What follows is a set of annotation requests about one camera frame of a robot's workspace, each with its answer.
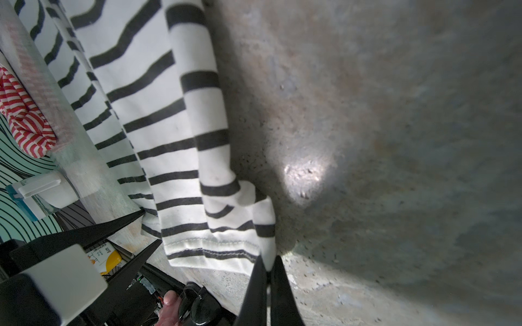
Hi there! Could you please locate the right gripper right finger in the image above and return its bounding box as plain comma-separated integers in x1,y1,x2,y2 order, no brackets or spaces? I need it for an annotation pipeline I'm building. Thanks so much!
270,256,305,326

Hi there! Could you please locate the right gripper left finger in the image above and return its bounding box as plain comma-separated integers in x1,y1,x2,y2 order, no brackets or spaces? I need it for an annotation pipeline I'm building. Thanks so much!
234,256,267,326

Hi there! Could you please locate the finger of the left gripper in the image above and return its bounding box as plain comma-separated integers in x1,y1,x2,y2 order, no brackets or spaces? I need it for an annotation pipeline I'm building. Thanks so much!
82,240,161,325
9,209,145,272

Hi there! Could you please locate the red white striped tank top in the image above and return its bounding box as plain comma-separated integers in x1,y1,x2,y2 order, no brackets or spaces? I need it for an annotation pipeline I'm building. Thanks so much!
1,66,58,158

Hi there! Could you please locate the black white striped tank top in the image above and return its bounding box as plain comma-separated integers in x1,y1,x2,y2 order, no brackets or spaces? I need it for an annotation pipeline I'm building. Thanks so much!
12,1,277,274

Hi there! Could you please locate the teal lid white cup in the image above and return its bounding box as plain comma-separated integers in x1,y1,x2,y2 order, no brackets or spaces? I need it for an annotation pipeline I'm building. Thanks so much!
5,169,93,222

